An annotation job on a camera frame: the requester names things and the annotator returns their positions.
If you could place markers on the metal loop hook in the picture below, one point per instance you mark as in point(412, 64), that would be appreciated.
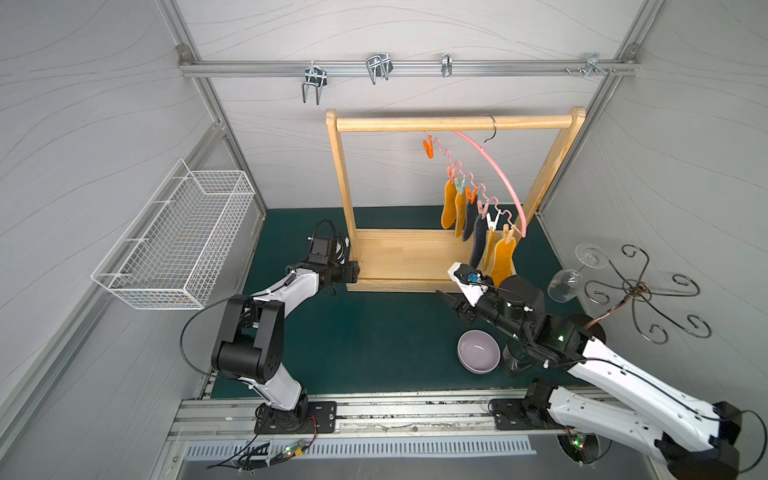
point(379, 66)

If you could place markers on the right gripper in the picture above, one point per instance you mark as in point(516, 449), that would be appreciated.
point(466, 303)

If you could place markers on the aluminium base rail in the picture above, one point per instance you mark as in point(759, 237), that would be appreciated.
point(386, 414)

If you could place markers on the metal double hook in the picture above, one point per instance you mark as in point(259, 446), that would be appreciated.
point(315, 79)

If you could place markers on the metal corner hook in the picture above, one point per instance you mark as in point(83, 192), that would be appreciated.
point(591, 67)

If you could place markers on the white wire basket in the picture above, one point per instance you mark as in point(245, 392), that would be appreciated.
point(172, 252)

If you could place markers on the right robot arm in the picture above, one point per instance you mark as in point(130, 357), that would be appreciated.
point(694, 439)

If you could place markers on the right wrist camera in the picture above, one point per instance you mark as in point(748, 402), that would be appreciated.
point(469, 281)

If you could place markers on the yellow insole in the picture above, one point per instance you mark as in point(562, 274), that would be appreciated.
point(491, 241)
point(502, 265)
point(453, 214)

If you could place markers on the hanging wine glass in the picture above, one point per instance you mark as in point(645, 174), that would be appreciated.
point(592, 256)

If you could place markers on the dark navy insole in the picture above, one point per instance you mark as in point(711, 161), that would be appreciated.
point(476, 229)

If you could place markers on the yellow insole front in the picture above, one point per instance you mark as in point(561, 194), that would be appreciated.
point(502, 265)

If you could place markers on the aluminium top rail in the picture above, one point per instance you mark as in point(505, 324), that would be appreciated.
point(192, 67)

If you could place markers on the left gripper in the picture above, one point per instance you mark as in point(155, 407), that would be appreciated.
point(349, 271)

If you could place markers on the small metal hook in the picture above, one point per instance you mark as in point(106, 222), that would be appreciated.
point(446, 65)

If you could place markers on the white vented strip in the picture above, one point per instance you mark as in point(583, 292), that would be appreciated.
point(373, 447)

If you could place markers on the wooden clothes rack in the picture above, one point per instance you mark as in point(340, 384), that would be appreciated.
point(410, 260)

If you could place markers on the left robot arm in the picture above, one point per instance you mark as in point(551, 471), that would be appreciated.
point(250, 342)

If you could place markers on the yellow insole back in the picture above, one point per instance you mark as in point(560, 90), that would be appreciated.
point(453, 214)

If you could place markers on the purple bowl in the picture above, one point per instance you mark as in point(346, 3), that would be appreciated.
point(478, 352)

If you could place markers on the metal glass holder stand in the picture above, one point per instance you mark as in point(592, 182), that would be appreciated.
point(636, 291)

